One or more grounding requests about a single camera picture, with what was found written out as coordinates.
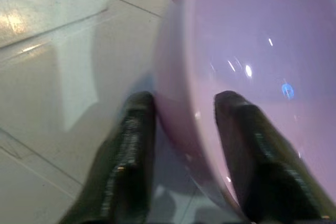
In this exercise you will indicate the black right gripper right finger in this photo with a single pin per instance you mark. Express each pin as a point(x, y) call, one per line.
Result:
point(262, 161)

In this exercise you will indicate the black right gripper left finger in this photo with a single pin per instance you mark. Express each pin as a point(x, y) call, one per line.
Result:
point(126, 161)

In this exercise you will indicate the lilac glossy bowl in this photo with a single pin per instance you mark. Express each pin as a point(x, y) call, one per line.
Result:
point(236, 37)

